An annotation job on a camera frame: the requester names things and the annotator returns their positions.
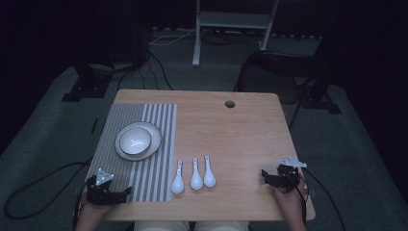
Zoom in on white ceramic spoon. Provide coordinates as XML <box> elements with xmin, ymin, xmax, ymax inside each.
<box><xmin>202</xmin><ymin>155</ymin><xmax>217</xmax><ymax>189</ymax></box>
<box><xmin>170</xmin><ymin>160</ymin><xmax>186</xmax><ymax>194</ymax></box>
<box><xmin>190</xmin><ymin>157</ymin><xmax>204</xmax><ymax>191</ymax></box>

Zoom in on white metal stand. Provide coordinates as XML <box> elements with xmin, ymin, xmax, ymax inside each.
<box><xmin>191</xmin><ymin>0</ymin><xmax>280</xmax><ymax>67</ymax></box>

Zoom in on person's beige trouser legs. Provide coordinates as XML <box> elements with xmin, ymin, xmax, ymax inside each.
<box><xmin>132</xmin><ymin>220</ymin><xmax>250</xmax><ymax>231</ymax></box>

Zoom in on person's left hand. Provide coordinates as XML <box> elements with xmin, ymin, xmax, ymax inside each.
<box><xmin>78</xmin><ymin>192</ymin><xmax>112</xmax><ymax>219</ymax></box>

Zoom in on right hand-held gripper black cable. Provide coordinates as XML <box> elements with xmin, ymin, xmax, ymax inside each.
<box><xmin>294</xmin><ymin>167</ymin><xmax>347</xmax><ymax>231</ymax></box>

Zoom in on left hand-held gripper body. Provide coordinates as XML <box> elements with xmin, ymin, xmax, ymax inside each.
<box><xmin>85</xmin><ymin>167</ymin><xmax>115</xmax><ymax>207</ymax></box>

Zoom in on black stand base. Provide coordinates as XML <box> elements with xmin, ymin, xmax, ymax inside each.
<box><xmin>301</xmin><ymin>80</ymin><xmax>343</xmax><ymax>116</ymax></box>
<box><xmin>61</xmin><ymin>62</ymin><xmax>114</xmax><ymax>103</ymax></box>

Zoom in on hand-held gripper black cable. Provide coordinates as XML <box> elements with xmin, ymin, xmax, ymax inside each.
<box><xmin>3</xmin><ymin>156</ymin><xmax>94</xmax><ymax>231</ymax></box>
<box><xmin>294</xmin><ymin>167</ymin><xmax>347</xmax><ymax>231</ymax></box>

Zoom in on person's right hand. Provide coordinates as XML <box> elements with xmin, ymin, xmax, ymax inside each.
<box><xmin>272</xmin><ymin>178</ymin><xmax>306</xmax><ymax>214</ymax></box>

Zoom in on grey striped placemat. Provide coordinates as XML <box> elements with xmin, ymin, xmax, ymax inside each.
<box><xmin>85</xmin><ymin>103</ymin><xmax>178</xmax><ymax>203</ymax></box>

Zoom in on black floor cables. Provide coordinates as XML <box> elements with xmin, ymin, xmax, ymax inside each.
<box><xmin>115</xmin><ymin>50</ymin><xmax>175</xmax><ymax>91</ymax></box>

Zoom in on white round plate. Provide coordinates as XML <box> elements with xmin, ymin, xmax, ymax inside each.
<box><xmin>115</xmin><ymin>121</ymin><xmax>163</xmax><ymax>162</ymax></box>

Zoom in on white floor cable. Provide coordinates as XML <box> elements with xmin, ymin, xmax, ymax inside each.
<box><xmin>148</xmin><ymin>28</ymin><xmax>210</xmax><ymax>47</ymax></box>

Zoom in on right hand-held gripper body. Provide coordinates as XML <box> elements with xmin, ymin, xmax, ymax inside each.
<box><xmin>274</xmin><ymin>156</ymin><xmax>308</xmax><ymax>194</ymax></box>

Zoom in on white ceramic bowl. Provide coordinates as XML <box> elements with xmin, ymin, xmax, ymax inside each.
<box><xmin>118</xmin><ymin>126</ymin><xmax>152</xmax><ymax>156</ymax></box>

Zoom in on left hand-held gripper black cable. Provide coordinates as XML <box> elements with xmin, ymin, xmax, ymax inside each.
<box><xmin>3</xmin><ymin>156</ymin><xmax>94</xmax><ymax>231</ymax></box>

